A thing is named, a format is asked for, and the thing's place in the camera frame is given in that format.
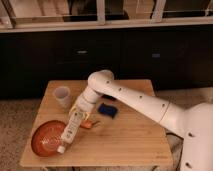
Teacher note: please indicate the white plastic cup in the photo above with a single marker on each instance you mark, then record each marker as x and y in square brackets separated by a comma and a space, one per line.
[63, 96]

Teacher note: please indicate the orange carrot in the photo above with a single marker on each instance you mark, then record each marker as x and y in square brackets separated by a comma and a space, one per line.
[88, 124]

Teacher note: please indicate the black rectangular box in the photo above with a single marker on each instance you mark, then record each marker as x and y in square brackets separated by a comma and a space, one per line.
[108, 97]

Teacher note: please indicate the wooden table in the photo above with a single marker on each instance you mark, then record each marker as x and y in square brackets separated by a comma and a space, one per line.
[130, 139]

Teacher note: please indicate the dark cabinet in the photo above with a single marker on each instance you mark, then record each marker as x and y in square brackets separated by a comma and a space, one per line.
[171, 57]

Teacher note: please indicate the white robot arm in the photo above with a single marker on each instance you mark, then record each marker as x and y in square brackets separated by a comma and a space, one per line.
[194, 125]

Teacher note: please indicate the blue sponge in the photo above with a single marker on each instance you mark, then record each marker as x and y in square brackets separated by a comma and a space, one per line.
[107, 110]

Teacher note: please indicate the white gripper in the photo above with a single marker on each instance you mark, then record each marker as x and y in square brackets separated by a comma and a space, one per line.
[83, 104]

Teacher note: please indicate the white window frame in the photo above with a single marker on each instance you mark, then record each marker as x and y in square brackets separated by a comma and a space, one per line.
[54, 15]

